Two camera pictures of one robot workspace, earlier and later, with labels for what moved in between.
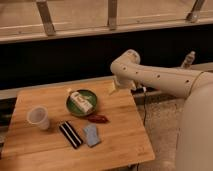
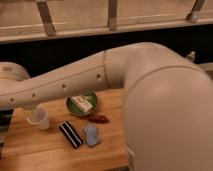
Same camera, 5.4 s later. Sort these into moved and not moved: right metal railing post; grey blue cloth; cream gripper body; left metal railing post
Moved: cream gripper body
Not moved: left metal railing post; right metal railing post; grey blue cloth
